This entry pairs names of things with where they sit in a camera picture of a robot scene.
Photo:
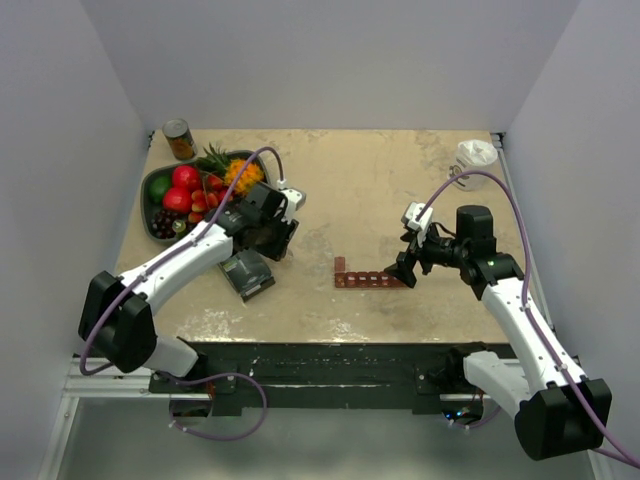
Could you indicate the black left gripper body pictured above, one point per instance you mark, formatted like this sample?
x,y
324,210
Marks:
x,y
275,237

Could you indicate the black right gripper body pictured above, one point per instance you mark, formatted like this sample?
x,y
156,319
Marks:
x,y
437,251

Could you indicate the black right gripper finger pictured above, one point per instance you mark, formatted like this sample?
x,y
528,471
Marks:
x,y
407,260
399,274

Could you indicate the red weekly pill organizer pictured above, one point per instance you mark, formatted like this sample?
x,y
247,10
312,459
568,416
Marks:
x,y
349,279

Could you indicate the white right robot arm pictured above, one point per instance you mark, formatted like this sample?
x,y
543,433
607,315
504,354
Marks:
x,y
555,407

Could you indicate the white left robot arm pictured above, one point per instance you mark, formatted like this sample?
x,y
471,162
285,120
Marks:
x,y
117,319

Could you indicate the orange horned melon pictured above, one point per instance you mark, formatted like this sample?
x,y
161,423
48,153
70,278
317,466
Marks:
x,y
252,175

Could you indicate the black razor box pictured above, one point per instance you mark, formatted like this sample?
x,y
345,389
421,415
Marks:
x,y
248,274

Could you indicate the red apple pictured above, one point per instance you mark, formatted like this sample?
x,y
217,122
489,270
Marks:
x,y
187,177
178,199

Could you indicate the dark grape bunch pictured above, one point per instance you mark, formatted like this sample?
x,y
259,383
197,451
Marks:
x,y
161,226

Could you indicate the green lime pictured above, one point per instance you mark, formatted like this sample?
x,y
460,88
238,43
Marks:
x,y
158,187

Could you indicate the white paper roll pack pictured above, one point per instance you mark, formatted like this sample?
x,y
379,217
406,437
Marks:
x,y
472,155

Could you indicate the dark green fruit tray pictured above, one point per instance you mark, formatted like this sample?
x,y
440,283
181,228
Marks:
x,y
212,168

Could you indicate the tin can with fruit label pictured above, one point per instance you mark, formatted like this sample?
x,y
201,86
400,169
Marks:
x,y
179,138

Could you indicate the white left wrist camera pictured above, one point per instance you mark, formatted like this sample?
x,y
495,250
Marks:
x,y
294,200

